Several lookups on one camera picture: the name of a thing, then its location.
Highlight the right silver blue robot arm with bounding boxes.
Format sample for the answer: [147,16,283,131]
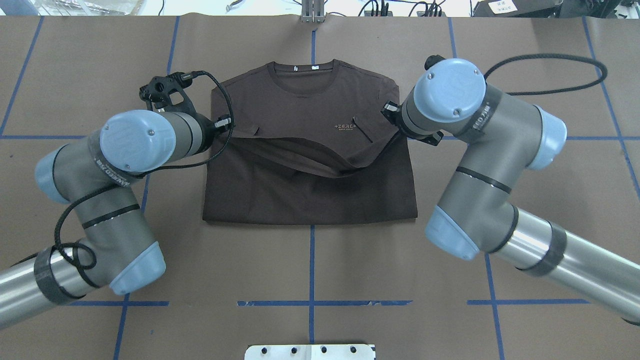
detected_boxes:
[381,55,640,326]

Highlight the clear plastic bag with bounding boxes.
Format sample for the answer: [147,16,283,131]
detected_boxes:
[30,0,146,16]

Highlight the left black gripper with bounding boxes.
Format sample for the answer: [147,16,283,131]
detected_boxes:
[198,115,234,151]

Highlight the left black camera cable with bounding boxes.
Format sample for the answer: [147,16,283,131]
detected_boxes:
[52,70,237,291]

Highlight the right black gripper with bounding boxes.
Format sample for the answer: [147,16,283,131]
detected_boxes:
[381,101,444,147]

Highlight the right black camera cable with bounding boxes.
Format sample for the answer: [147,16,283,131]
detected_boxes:
[482,52,609,97]

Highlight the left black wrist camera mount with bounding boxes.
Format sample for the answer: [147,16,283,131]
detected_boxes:
[138,71,196,116]

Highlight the dark brown t-shirt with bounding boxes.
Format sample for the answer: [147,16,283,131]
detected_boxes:
[202,59,418,225]

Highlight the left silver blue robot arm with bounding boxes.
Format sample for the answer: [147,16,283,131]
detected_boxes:
[1,109,233,329]

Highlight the black camera cable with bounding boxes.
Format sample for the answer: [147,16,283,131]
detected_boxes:
[482,52,609,97]
[52,70,237,291]

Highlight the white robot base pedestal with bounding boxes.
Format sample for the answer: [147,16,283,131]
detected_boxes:
[244,343,377,360]

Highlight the black box with label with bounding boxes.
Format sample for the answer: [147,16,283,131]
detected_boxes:
[471,0,563,18]

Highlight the aluminium frame post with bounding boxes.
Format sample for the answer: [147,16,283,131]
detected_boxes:
[297,0,326,24]

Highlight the black orange electronics board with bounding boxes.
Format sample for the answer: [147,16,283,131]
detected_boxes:
[358,0,446,18]

